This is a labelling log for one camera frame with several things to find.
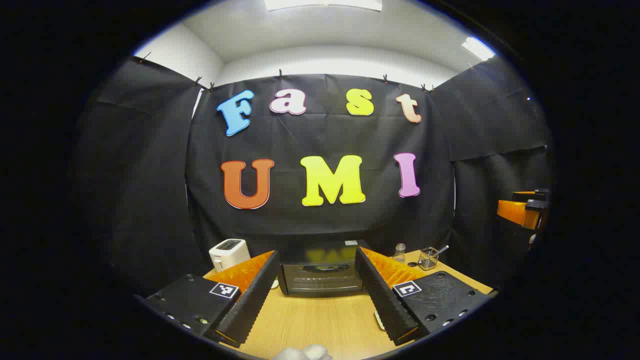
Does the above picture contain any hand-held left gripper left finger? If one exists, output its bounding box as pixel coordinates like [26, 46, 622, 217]
[142, 250, 280, 348]

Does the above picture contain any white toaster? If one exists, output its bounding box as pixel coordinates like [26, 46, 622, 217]
[208, 238, 252, 273]

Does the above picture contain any long ceiling light panel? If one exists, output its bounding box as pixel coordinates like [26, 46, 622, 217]
[264, 0, 383, 12]

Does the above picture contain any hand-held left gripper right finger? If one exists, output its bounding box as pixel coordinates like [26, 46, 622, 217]
[354, 246, 494, 347]

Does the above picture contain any small ceiling light panel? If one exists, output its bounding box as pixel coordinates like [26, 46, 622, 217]
[461, 36, 496, 62]

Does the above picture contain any clear ribbed glass cup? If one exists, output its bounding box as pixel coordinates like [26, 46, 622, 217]
[418, 247, 440, 271]

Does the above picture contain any black electric oven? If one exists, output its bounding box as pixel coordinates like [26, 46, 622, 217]
[277, 240, 372, 298]

